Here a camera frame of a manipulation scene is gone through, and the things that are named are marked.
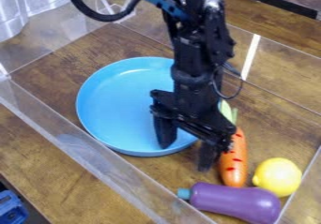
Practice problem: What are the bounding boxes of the orange toy carrot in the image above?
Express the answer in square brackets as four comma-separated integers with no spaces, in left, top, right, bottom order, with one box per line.
[218,99,249,188]

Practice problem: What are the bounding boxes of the purple toy eggplant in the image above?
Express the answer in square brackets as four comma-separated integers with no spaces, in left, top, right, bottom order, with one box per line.
[177,182,281,224]

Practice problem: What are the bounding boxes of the blue round plate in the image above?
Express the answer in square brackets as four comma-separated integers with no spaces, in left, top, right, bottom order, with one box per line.
[75,56,197,157]

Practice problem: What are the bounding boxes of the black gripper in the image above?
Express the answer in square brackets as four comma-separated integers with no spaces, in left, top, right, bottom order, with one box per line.
[150,67,235,172]

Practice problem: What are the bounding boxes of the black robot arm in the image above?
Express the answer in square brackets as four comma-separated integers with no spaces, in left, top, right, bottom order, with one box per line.
[146,0,235,171]

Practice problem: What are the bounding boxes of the blue object at corner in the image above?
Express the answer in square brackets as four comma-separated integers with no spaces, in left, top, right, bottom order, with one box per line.
[0,190,30,224]

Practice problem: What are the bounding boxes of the yellow toy lemon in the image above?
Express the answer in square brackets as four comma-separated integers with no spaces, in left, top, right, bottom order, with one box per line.
[252,157,302,198]

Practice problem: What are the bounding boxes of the clear acrylic enclosure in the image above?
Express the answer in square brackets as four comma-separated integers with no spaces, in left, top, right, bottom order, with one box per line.
[0,0,321,224]

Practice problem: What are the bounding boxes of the black cable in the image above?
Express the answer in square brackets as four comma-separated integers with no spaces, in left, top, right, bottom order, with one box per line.
[60,0,143,23]

